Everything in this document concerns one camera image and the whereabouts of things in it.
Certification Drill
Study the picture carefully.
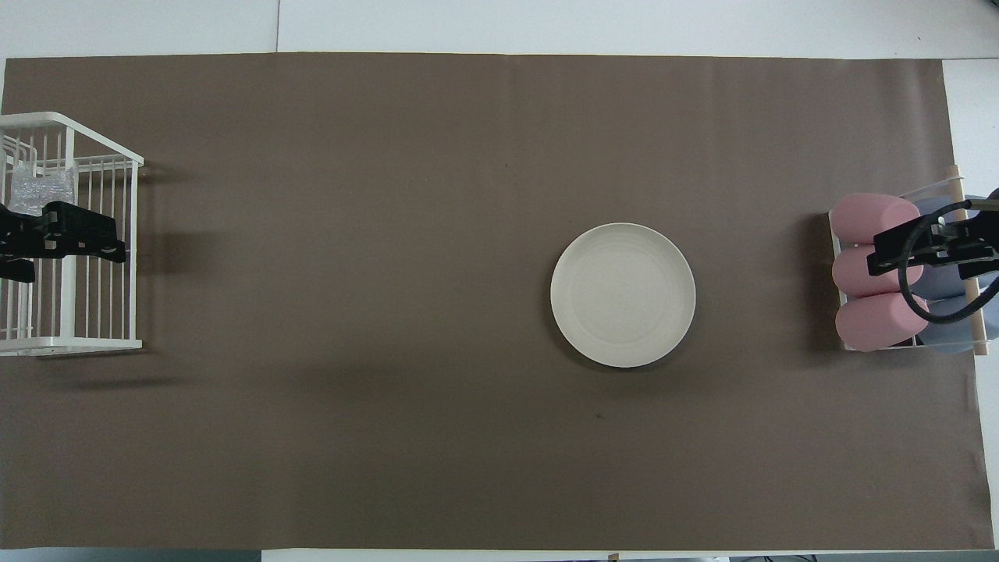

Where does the white wire dish rack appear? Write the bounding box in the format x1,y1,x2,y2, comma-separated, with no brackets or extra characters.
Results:
0,112,145,357

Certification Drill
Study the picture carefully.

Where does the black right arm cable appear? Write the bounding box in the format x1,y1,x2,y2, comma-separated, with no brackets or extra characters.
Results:
898,199,999,325

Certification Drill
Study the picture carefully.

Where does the cup holder with wooden bar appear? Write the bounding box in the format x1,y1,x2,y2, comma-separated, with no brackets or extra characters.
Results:
827,164,990,357

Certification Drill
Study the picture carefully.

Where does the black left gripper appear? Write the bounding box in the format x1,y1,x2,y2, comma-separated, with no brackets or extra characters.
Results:
0,201,126,283

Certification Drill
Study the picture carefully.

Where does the pink plastic cup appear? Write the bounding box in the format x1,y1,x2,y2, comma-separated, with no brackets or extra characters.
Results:
830,193,922,245
835,292,931,353
832,244,902,298

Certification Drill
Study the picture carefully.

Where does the brown table mat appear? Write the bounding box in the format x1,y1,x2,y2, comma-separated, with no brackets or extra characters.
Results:
0,52,994,551

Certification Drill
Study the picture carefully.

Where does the blue plastic cup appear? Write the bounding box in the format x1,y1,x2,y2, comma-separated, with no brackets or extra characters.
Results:
913,261,986,301
909,195,999,227
915,301,999,354

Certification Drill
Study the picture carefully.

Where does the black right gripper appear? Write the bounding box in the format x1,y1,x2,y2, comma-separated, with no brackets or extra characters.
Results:
866,207,999,282

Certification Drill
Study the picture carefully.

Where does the cream round plate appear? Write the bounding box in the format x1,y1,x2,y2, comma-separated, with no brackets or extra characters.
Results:
550,222,697,368

